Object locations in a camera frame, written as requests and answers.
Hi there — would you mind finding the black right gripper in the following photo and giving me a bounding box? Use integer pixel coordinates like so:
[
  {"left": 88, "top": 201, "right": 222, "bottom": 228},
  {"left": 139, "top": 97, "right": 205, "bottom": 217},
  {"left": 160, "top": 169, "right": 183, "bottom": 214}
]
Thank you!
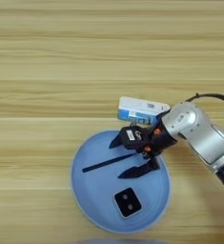
[{"left": 109, "top": 120, "right": 178, "bottom": 180}]

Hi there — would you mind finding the black square two-lens device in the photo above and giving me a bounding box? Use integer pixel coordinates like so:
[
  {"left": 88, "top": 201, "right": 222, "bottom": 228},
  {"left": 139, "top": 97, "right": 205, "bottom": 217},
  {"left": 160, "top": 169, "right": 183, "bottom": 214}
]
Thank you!
[{"left": 112, "top": 187, "right": 143, "bottom": 219}]

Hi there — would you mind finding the white and blue carton box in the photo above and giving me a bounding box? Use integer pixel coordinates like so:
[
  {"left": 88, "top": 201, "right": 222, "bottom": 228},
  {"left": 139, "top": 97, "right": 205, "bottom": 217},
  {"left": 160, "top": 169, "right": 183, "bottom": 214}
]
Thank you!
[{"left": 116, "top": 95, "right": 172, "bottom": 127}]

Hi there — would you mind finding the light blue round plate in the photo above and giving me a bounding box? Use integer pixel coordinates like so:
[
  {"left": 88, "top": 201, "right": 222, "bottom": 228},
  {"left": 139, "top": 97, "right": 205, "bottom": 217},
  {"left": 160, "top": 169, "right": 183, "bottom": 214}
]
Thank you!
[{"left": 70, "top": 129, "right": 173, "bottom": 235}]

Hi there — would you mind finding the pale blue rounded rim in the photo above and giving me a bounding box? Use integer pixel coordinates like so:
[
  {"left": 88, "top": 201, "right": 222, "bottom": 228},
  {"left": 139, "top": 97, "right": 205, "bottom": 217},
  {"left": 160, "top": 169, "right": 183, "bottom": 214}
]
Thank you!
[{"left": 74, "top": 238, "right": 169, "bottom": 244}]

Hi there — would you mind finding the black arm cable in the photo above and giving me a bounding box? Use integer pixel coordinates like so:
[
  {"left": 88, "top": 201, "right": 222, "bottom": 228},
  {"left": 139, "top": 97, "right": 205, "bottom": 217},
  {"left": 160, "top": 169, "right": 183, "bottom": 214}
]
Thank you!
[{"left": 185, "top": 91, "right": 224, "bottom": 109}]

